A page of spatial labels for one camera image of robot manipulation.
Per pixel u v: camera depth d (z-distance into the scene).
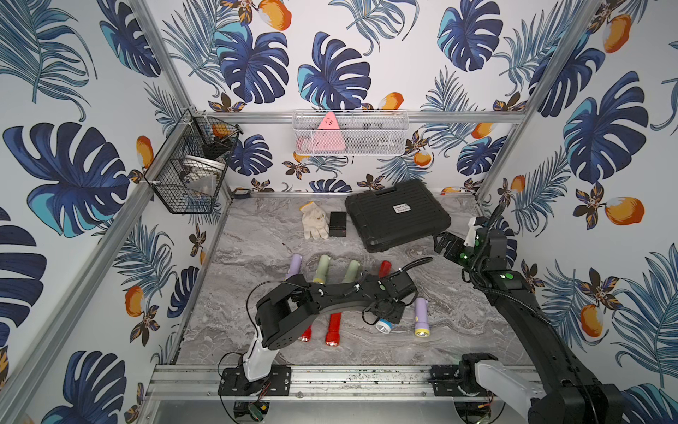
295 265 0.96
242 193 1.21
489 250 0.59
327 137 0.90
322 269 0.95
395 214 1.06
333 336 0.80
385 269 0.93
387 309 0.73
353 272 0.95
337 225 1.06
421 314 0.84
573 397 0.39
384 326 0.80
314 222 1.10
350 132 0.93
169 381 0.76
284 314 0.48
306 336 0.81
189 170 0.85
